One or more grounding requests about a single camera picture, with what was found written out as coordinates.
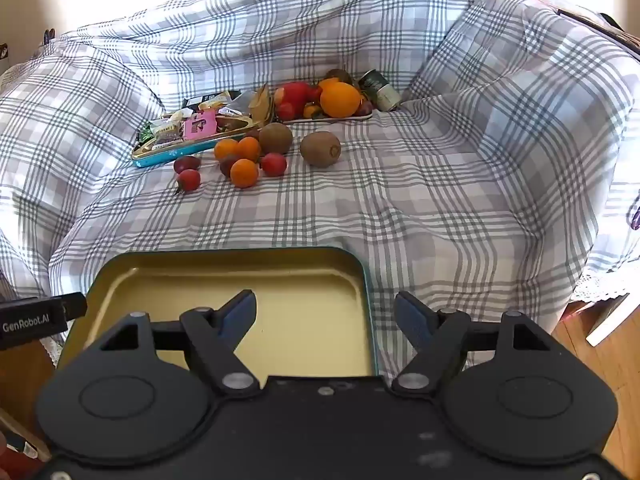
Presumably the black snack packet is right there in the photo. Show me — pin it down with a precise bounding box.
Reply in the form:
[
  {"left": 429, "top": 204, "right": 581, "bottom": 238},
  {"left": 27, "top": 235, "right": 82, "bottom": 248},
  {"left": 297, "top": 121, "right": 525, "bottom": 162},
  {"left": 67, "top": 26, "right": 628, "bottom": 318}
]
[{"left": 182, "top": 92, "right": 236, "bottom": 110}]

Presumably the grey plaid blanket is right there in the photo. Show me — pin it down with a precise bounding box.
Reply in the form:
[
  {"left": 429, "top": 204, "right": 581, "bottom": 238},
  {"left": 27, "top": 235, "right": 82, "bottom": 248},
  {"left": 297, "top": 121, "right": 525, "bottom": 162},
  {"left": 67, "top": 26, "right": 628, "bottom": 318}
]
[{"left": 0, "top": 0, "right": 640, "bottom": 378}]

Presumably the large orange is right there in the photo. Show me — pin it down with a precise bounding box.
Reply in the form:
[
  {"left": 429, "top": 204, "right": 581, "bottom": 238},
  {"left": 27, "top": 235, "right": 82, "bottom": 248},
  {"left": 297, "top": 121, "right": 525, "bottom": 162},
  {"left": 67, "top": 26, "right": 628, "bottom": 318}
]
[{"left": 320, "top": 82, "right": 362, "bottom": 119}]

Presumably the red apple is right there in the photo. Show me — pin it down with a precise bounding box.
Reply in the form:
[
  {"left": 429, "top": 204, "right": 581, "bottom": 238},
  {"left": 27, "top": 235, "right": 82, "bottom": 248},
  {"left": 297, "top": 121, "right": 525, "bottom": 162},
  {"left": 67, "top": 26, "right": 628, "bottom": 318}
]
[{"left": 274, "top": 81, "right": 323, "bottom": 113}]

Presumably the pink snack packet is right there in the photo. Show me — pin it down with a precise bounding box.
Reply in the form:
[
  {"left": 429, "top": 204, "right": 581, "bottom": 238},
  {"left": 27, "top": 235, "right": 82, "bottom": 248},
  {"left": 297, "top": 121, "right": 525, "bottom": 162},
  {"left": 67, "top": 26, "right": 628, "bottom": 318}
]
[{"left": 184, "top": 112, "right": 217, "bottom": 140}]

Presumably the teal snack tin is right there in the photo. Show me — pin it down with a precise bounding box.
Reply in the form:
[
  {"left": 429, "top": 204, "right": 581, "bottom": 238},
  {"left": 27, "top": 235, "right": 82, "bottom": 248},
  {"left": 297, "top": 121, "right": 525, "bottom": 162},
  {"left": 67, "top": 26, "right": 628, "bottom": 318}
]
[{"left": 131, "top": 109, "right": 273, "bottom": 169}]

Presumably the green drink can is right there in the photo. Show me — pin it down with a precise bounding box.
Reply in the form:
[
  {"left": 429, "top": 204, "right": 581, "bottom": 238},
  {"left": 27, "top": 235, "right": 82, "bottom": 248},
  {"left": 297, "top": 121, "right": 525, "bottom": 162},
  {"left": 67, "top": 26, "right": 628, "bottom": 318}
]
[{"left": 359, "top": 70, "right": 402, "bottom": 112}]

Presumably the brown paper snack bag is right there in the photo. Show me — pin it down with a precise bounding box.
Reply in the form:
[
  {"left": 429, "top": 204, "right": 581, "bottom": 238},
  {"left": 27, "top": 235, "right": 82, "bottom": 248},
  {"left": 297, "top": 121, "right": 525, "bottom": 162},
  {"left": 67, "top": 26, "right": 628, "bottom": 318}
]
[{"left": 250, "top": 85, "right": 275, "bottom": 126}]

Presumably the white foam tray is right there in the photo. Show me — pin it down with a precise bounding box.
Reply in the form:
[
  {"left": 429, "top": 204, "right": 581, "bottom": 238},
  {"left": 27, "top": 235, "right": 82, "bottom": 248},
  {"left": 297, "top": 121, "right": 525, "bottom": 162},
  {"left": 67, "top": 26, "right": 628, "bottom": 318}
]
[{"left": 280, "top": 110, "right": 375, "bottom": 125}]

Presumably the silver foil packet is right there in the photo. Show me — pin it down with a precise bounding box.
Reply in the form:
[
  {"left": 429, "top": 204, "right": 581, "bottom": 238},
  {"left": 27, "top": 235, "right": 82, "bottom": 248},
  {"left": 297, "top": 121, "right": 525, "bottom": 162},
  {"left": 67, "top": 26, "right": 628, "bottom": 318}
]
[{"left": 225, "top": 91, "right": 257, "bottom": 117}]

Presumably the white lace cloth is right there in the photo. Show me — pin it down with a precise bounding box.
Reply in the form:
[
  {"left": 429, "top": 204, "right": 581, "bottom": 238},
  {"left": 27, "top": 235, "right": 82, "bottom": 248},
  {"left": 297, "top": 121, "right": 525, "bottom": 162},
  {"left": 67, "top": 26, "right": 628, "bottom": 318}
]
[{"left": 570, "top": 260, "right": 640, "bottom": 306}]

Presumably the dark flat object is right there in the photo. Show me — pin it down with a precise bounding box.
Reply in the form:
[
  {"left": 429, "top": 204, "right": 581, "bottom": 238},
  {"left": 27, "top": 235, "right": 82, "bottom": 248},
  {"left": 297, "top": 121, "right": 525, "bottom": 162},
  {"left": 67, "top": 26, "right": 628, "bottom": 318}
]
[{"left": 555, "top": 7, "right": 640, "bottom": 56}]

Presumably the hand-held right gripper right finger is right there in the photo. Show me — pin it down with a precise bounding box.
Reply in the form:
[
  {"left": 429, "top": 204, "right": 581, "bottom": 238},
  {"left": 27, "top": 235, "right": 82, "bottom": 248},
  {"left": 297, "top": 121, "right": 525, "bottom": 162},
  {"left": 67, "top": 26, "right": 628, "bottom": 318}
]
[{"left": 391, "top": 291, "right": 556, "bottom": 394}]

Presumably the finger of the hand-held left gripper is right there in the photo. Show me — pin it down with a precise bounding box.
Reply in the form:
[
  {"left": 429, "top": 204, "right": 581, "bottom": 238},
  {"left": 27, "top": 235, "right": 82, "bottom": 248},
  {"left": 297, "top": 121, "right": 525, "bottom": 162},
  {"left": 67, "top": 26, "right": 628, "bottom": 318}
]
[{"left": 60, "top": 292, "right": 88, "bottom": 320}]

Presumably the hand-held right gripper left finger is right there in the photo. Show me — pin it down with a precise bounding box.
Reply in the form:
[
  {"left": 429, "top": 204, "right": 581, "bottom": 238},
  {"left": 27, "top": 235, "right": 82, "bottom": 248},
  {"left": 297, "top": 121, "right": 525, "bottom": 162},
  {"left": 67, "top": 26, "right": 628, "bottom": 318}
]
[{"left": 95, "top": 289, "right": 261, "bottom": 394}]

